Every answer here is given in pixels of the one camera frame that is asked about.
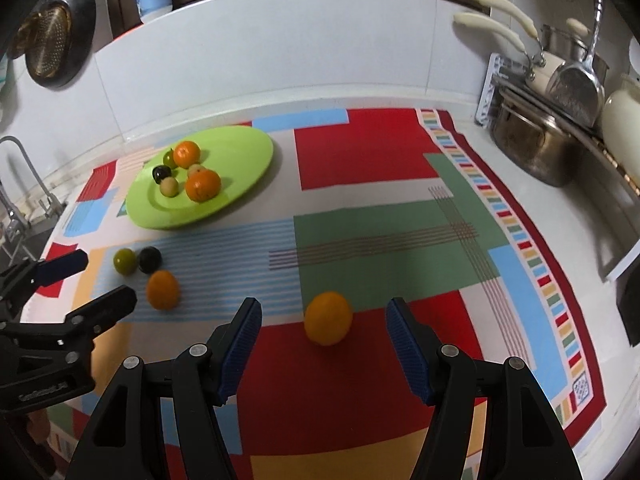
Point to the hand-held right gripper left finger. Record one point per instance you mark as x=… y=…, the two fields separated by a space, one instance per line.
x=240 y=350

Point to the tall steel kitchen faucet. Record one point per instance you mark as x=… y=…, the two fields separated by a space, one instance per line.
x=10 y=225

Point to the dark purple plum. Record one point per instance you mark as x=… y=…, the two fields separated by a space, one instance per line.
x=149 y=259
x=161 y=174

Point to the thin gooseneck faucet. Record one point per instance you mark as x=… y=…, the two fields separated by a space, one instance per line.
x=30 y=170

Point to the steel sink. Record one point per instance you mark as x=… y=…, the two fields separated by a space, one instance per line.
x=25 y=245

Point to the large steel pot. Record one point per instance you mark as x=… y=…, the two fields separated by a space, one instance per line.
x=535 y=142

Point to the small orange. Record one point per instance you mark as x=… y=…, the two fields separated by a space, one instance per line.
x=188 y=153
x=327 y=318
x=163 y=290

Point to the small steel pot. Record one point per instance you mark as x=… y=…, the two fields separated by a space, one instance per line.
x=552 y=40

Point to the large orange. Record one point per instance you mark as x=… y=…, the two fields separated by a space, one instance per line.
x=203 y=186

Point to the white plastic dish rack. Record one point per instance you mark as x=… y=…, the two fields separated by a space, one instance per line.
x=489 y=90

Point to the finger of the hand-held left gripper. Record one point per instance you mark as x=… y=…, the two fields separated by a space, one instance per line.
x=60 y=267
x=107 y=307

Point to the brown kiwi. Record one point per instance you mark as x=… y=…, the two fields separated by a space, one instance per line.
x=169 y=187
x=194 y=167

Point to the black knife block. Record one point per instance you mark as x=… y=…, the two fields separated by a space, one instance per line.
x=631 y=310

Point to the green plate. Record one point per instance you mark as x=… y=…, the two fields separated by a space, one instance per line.
x=240 y=160

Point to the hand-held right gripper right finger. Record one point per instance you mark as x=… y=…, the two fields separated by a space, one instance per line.
x=407 y=350

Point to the steel spatula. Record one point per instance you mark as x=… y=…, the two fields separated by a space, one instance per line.
x=575 y=90

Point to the black frying pan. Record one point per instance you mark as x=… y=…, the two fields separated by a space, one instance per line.
x=75 y=25

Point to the colourful patchwork tablecloth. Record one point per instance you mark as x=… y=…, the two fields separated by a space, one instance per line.
x=370 y=240

